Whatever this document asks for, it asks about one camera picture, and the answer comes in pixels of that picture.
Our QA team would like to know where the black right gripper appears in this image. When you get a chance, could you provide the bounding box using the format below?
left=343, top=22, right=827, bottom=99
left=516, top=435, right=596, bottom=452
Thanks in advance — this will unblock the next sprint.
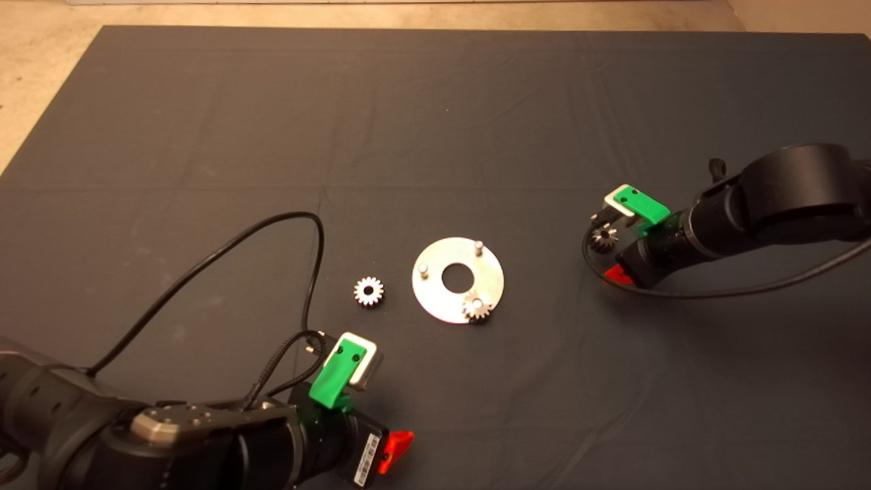
left=604, top=212, right=700, bottom=289

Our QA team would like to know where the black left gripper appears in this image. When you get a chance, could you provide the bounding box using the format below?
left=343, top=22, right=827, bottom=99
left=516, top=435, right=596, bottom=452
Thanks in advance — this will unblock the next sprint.
left=299, top=405, right=415, bottom=490

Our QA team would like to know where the round metal carrier plate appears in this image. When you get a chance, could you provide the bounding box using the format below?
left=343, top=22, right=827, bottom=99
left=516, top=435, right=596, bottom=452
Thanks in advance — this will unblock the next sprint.
left=411, top=237, right=506, bottom=325

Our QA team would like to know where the small silver camera box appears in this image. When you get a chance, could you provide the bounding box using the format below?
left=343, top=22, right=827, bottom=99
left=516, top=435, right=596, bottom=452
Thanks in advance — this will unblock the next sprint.
left=323, top=331, right=383, bottom=392
left=602, top=184, right=640, bottom=229

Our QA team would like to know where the smooth black camera cable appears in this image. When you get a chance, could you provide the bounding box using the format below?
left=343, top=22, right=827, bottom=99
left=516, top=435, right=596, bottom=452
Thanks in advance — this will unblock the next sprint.
left=582, top=214, right=871, bottom=300
left=85, top=211, right=326, bottom=375

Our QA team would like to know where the bright green camera mount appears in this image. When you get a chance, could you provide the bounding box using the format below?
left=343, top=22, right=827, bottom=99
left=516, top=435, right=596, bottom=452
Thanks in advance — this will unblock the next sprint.
left=612, top=187, right=672, bottom=235
left=308, top=340, right=365, bottom=411

